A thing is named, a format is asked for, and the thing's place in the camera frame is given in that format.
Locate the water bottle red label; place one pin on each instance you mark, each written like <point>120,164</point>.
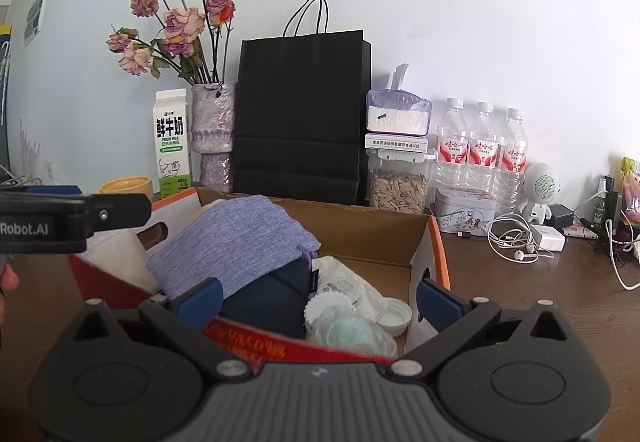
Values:
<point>452,146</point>
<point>512,163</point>
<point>483,149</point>

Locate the small green bottle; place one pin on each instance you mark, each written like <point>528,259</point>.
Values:
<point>599,211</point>

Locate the black power adapter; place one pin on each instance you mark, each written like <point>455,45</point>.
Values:
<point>560,217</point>

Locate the black stand device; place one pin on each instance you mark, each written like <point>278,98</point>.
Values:
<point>613,201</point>

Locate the paper sheet on wall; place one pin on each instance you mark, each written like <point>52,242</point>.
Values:
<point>34,20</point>

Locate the purple white ceramic vase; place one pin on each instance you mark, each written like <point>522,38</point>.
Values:
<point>212,133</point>

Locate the white plastic jar lid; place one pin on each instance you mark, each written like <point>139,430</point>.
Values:
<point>396,318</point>

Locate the red cardboard box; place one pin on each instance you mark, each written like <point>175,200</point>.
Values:
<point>392,251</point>

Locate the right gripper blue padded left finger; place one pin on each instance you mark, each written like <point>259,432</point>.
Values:
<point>198,306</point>

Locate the lavender knitted cloth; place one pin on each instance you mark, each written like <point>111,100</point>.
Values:
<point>235,241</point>

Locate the white green milk carton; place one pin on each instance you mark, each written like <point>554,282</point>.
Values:
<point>172,141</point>

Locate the pale green plastic bag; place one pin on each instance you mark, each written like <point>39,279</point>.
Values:
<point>339,328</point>

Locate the person's left hand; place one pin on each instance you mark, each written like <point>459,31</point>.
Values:
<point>9,282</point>

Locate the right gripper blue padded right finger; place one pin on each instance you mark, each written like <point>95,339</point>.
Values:
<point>438,305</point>

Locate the yellow pink snack bag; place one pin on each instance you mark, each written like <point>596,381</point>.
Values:
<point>630,187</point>

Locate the right water bottle red label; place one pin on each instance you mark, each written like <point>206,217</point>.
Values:
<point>512,163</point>

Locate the clear container of seeds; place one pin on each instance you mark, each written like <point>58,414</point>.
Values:
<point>398,180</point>

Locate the white plastic bag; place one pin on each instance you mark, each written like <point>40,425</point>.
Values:
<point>334,275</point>

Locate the dried pink rose bouquet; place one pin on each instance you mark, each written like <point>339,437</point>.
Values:
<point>193,40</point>

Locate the small white robot toy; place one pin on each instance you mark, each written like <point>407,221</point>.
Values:
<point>540,186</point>

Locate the white wired earphones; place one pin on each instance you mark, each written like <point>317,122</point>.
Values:
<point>512,239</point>

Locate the tissue pack in plastic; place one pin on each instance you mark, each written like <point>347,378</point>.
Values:
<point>394,110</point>

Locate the yellow ceramic mug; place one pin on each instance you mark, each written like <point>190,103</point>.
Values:
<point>136,184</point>

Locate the white power adapter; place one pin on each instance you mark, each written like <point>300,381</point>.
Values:
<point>547,238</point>

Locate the middle water bottle red label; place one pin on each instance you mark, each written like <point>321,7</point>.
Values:
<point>483,149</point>

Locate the black paper shopping bag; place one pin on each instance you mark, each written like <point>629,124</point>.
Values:
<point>300,117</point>

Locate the dark navy cloth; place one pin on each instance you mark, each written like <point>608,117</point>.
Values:
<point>276,301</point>

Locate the flat white printed box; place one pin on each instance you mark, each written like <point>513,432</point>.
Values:
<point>396,142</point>

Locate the left water bottle red label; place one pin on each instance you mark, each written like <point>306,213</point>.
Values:
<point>452,146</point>

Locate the white decorated tin box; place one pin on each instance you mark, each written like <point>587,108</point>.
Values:
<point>463,210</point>

